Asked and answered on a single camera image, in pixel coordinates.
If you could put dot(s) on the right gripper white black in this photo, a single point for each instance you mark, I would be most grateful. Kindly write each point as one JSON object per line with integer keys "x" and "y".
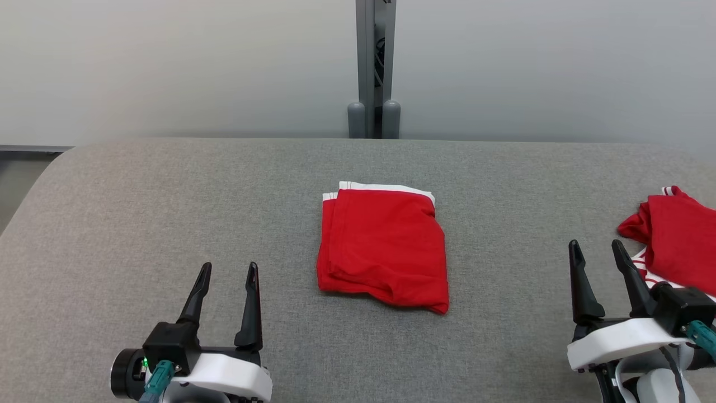
{"x": 621, "y": 341}

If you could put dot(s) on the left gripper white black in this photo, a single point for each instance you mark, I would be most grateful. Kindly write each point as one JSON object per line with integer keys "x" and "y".
{"x": 229, "y": 372}

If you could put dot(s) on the red jersey with white sleeves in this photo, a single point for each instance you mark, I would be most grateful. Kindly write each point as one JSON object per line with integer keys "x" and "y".
{"x": 682, "y": 240}

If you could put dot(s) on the red shorts with white trim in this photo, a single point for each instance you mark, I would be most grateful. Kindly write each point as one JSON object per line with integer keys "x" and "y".
{"x": 386, "y": 246}

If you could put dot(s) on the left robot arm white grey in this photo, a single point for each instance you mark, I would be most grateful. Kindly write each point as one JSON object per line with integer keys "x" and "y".
{"x": 196, "y": 394}

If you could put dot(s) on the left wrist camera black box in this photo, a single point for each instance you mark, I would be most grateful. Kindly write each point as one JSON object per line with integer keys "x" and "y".
{"x": 170, "y": 344}

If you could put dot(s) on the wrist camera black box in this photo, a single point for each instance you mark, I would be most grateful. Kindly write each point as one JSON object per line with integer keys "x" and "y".
{"x": 685, "y": 305}
{"x": 170, "y": 344}

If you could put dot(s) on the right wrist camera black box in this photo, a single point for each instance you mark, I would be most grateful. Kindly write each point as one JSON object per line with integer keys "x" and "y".
{"x": 685, "y": 305}

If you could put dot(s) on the grey cylindrical post foot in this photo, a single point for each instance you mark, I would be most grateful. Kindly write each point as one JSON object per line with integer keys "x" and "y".
{"x": 357, "y": 120}
{"x": 391, "y": 118}

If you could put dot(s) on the grey metal partition post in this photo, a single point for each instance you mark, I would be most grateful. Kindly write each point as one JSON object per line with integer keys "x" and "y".
{"x": 366, "y": 50}

